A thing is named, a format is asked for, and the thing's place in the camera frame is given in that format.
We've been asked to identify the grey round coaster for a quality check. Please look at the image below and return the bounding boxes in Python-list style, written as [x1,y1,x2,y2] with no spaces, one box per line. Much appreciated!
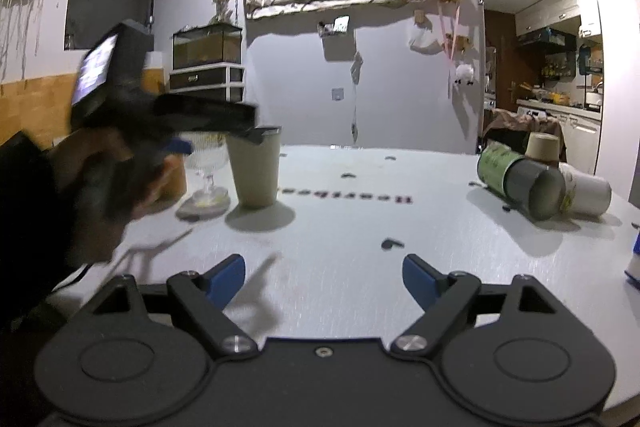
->
[175,196,234,223]

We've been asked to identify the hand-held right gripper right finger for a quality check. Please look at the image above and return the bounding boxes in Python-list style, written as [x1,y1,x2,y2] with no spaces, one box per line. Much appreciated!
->
[390,253,563,355]

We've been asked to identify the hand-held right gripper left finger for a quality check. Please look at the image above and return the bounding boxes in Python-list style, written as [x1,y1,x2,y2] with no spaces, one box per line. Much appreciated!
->
[80,253,257,355]

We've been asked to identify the glass fish tank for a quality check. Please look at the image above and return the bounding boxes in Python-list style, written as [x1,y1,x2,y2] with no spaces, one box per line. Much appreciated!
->
[172,22,244,70]

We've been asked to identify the blue and white box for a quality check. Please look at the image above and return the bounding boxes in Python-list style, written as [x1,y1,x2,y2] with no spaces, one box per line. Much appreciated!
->
[624,227,640,292]

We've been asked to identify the person's left forearm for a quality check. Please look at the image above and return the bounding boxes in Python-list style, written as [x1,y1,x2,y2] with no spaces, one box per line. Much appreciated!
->
[0,129,132,328]

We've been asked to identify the chair with brown cloth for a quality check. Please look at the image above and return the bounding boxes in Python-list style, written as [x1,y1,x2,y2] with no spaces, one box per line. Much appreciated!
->
[482,108,567,162]

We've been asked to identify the white hanging bag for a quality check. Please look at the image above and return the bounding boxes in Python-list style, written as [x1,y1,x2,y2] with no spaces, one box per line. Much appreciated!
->
[407,24,444,56]

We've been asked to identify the dried flower bunch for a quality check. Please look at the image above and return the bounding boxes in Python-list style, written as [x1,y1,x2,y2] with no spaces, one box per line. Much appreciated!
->
[212,0,239,26]

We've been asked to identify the white paper cup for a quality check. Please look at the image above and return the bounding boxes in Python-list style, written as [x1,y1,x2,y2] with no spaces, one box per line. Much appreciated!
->
[557,162,613,216]

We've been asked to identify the small beige paper cup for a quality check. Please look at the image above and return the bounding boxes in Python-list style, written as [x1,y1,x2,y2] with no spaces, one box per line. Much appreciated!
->
[524,132,562,168]

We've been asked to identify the clear glass goblet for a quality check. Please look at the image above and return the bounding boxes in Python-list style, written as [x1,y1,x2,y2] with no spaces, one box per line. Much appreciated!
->
[183,134,232,208]

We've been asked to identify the white kitchen base cabinet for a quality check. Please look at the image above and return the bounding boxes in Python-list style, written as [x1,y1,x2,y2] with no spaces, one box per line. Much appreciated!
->
[559,111,602,176]

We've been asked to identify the black and white drawer unit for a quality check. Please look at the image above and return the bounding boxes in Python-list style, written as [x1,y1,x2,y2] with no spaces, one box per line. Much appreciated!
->
[168,63,246,104]

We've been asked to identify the brown door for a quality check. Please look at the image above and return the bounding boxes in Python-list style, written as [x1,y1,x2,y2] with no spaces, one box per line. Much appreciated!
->
[484,9,522,112]

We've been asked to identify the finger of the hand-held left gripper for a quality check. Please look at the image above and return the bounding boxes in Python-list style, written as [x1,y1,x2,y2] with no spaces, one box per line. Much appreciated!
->
[152,93,281,145]
[150,137,194,168]

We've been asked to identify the person's left hand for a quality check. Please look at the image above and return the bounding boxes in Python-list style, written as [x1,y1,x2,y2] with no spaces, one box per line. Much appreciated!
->
[60,129,177,223]

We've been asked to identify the macrame hanging shelf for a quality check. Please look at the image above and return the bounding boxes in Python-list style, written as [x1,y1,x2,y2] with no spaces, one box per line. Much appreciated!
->
[0,0,60,84]

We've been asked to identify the white kitchen wall cabinets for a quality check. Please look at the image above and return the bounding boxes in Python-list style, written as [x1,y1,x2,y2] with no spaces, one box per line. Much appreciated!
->
[514,0,604,38]

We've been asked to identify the green can lying down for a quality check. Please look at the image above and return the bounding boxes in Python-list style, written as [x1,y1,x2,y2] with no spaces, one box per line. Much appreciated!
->
[476,141,567,221]

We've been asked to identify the white hanging plush toy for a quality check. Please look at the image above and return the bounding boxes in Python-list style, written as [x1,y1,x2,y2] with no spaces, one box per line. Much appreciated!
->
[451,62,476,86]

